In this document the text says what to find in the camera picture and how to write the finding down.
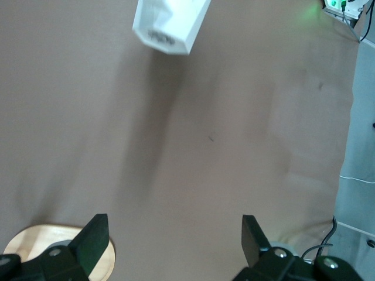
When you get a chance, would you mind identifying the brown paper table cover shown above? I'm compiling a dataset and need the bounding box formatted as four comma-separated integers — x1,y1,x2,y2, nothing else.
0,0,362,281

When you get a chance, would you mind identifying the wooden cup rack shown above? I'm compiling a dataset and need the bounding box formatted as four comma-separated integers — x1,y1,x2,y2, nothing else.
2,224,118,281

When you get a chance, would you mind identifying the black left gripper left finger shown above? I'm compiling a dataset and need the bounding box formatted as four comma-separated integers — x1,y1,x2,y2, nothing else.
0,213,110,281

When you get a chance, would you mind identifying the white faceted cup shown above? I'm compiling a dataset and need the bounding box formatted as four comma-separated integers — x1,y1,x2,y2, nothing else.
131,0,212,56

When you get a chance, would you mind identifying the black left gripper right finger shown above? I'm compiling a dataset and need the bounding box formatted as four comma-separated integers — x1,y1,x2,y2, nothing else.
234,214,364,281

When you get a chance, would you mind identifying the black base cable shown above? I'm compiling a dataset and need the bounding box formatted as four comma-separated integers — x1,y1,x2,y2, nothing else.
341,0,374,43
301,215,338,264

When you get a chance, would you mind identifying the white floor cable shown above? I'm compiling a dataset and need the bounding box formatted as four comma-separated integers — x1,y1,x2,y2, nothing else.
339,174,375,185

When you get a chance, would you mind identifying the grey connector box green light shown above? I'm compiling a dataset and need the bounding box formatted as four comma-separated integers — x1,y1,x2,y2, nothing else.
322,0,371,20

